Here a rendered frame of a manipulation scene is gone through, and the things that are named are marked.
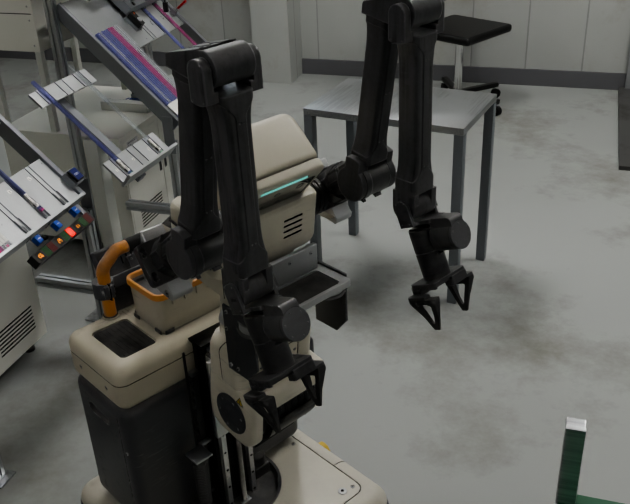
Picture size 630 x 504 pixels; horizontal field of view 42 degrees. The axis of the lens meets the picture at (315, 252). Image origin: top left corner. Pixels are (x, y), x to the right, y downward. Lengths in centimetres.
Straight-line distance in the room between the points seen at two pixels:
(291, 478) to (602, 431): 117
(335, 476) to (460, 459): 61
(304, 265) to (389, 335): 167
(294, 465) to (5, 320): 141
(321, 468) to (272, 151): 110
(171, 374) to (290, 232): 52
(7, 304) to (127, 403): 141
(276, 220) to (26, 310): 190
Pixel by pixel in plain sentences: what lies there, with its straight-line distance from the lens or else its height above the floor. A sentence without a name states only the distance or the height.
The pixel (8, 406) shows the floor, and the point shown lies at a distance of 332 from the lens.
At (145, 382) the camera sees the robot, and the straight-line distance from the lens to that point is 200.
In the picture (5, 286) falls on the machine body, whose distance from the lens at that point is 331.
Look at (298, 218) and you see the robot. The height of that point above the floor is 117.
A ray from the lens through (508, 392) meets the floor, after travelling 314.
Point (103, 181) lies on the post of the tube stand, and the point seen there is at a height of 64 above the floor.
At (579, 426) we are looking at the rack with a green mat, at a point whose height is 110.
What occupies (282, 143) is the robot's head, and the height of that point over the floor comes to 135.
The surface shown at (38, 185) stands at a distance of 303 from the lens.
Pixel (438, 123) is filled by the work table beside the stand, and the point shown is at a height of 80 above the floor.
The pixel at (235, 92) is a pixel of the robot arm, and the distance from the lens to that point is 125.
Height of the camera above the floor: 194
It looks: 29 degrees down
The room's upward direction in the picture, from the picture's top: 3 degrees counter-clockwise
